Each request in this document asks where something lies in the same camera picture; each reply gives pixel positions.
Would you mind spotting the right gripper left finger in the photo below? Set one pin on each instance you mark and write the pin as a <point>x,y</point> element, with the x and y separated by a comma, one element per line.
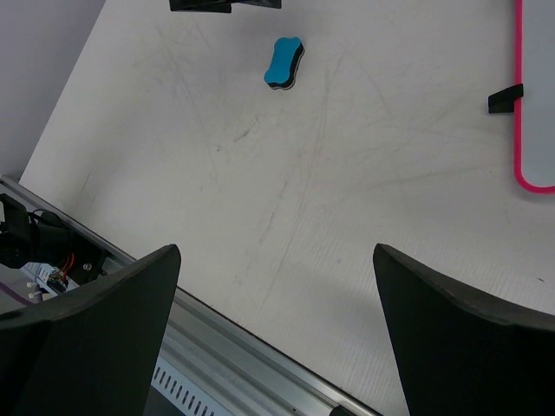
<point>93,350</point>

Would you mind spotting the aluminium mounting rail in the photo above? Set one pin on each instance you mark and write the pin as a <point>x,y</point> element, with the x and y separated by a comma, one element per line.
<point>242,373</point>

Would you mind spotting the pink framed whiteboard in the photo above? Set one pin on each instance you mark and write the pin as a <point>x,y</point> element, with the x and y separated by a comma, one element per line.
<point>534,111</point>

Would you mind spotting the blue whiteboard eraser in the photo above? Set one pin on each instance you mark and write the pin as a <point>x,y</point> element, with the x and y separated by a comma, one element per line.
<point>282,72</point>

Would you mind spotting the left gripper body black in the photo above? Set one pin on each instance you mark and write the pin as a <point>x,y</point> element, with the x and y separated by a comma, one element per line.
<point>219,6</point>

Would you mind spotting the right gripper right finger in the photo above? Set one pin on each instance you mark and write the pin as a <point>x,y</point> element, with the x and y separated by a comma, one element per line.
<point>460,350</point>

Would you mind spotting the black whiteboard clip lower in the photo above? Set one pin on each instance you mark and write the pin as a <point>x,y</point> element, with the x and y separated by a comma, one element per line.
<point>503,102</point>

